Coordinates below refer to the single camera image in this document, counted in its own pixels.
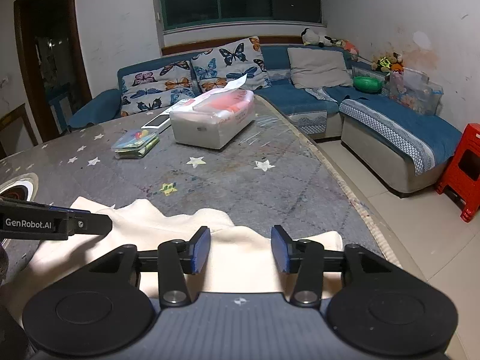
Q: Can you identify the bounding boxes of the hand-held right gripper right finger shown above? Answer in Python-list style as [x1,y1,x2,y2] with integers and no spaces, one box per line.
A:
[271,224,394,307]

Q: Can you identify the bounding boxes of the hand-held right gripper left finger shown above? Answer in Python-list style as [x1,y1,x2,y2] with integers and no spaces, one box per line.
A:
[88,226,211,307]

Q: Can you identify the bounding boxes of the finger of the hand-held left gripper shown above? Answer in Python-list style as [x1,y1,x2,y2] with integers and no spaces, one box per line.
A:
[68,212,113,235]

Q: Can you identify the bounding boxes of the cream garment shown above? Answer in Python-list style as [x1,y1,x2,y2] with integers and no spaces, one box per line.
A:
[7,197,344,323]

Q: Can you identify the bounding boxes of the black round induction cooker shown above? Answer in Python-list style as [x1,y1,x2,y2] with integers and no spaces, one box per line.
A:
[0,182,28,200]

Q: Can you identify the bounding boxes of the grey star print tablecloth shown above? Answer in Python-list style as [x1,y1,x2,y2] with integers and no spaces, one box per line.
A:
[0,94,404,293]

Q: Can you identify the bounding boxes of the clear box of colourful toys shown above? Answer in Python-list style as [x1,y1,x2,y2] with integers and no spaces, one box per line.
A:
[113,128,161,159]

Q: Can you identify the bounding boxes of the brown framed panel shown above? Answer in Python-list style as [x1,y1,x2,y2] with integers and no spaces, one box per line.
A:
[0,103,40,158]

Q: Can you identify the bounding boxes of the blue corner sofa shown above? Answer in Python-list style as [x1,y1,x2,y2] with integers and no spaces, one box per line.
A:
[67,41,464,199]

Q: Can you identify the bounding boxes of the white flat device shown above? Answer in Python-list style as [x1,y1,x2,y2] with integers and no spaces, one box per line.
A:
[142,112,171,130]

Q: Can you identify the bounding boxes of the white pink tissue pack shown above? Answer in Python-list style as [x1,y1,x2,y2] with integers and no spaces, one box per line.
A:
[169,74,256,150]

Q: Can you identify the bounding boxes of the blue chair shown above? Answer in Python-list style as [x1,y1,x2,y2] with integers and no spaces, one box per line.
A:
[47,82,74,136]

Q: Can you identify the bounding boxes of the wide butterfly print cushion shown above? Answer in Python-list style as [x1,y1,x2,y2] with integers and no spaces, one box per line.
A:
[120,60,196,118]

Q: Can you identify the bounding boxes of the blue patterned sofa throw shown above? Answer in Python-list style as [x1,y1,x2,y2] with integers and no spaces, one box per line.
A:
[338,97,463,176]

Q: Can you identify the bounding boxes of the grey cushion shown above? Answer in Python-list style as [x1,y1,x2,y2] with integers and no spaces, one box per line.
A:
[287,47,354,90]

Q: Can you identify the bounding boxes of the green bowl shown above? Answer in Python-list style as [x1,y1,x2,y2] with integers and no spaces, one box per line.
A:
[353,76,386,94]

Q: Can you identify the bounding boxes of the tall butterfly print cushion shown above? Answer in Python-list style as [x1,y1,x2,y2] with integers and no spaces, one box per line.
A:
[190,35,271,92]

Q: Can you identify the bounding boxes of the clear storage bin of toys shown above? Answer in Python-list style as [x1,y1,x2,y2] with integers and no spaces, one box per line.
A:
[388,67,444,116]

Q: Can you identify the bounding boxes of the black white plush toy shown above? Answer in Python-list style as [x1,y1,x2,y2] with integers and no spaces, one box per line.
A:
[301,27,334,48]

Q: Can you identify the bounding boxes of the brown teddy bears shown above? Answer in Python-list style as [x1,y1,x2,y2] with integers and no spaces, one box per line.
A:
[371,50,406,74]

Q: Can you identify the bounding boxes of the red plastic stool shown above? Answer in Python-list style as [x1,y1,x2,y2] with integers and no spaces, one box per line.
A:
[435,123,480,223]

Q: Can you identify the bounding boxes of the dark wooden door frame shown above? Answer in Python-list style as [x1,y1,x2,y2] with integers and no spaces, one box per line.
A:
[13,0,94,147]

